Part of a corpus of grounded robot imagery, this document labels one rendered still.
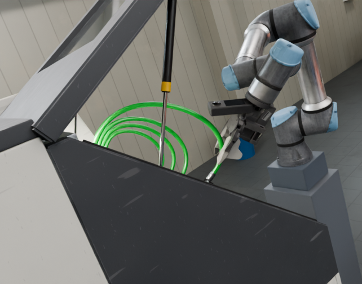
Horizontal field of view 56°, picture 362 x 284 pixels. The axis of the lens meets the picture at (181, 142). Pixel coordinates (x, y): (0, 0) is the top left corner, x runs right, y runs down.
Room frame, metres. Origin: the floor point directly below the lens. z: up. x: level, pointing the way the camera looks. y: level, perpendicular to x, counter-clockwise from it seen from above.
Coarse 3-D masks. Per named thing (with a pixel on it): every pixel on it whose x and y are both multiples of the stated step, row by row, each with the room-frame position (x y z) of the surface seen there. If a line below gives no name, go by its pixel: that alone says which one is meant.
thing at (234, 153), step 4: (228, 140) 0.88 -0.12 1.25; (224, 144) 0.89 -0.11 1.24; (236, 144) 0.88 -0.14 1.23; (224, 148) 0.88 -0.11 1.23; (232, 148) 0.88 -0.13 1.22; (236, 148) 0.88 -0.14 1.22; (220, 152) 0.89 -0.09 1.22; (224, 152) 0.88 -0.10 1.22; (232, 152) 0.89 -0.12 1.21; (236, 152) 0.89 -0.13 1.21; (240, 152) 0.89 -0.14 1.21; (220, 156) 0.89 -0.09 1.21; (224, 156) 0.88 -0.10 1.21; (228, 156) 0.89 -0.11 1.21; (232, 156) 0.89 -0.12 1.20; (236, 156) 0.89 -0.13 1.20; (240, 156) 0.89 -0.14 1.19; (220, 160) 0.89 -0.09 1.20
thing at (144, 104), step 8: (136, 104) 0.91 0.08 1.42; (144, 104) 0.91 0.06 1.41; (152, 104) 0.91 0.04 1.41; (160, 104) 0.91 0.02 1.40; (168, 104) 0.91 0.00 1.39; (120, 112) 0.90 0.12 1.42; (184, 112) 0.92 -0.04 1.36; (192, 112) 0.92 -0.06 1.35; (112, 120) 0.90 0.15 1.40; (200, 120) 0.92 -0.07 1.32; (208, 120) 0.92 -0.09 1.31; (104, 128) 0.90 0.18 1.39; (216, 128) 0.92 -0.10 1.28; (96, 136) 0.89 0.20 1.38; (216, 136) 0.92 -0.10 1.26; (216, 168) 0.92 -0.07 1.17
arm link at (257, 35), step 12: (264, 12) 1.30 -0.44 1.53; (252, 24) 1.27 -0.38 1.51; (264, 24) 1.26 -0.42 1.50; (252, 36) 1.18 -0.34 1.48; (264, 36) 1.21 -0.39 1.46; (240, 48) 1.14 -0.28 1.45; (252, 48) 1.08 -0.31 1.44; (240, 60) 1.01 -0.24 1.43; (252, 60) 0.97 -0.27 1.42; (228, 72) 0.99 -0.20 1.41; (240, 72) 0.97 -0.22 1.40; (252, 72) 0.95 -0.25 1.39; (228, 84) 0.99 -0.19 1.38; (240, 84) 0.98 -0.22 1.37
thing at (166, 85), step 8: (168, 0) 0.71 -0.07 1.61; (176, 0) 0.71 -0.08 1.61; (168, 8) 0.70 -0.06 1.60; (168, 16) 0.70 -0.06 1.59; (168, 24) 0.69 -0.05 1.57; (168, 32) 0.69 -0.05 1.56; (168, 40) 0.69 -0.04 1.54; (168, 48) 0.69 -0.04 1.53; (168, 56) 0.68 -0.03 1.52; (168, 64) 0.68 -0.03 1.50; (168, 72) 0.68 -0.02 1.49; (168, 80) 0.68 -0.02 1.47; (168, 88) 0.67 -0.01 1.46; (160, 144) 0.66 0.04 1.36; (160, 152) 0.66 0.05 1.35; (160, 160) 0.65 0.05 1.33
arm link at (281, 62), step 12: (276, 48) 0.83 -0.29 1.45; (288, 48) 0.81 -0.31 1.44; (300, 48) 0.83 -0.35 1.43; (264, 60) 0.86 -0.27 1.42; (276, 60) 0.82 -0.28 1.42; (288, 60) 0.82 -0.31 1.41; (300, 60) 0.84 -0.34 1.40; (264, 72) 0.84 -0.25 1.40; (276, 72) 0.83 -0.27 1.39; (288, 72) 0.83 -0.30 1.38; (264, 84) 0.84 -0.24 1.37; (276, 84) 0.83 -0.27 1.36
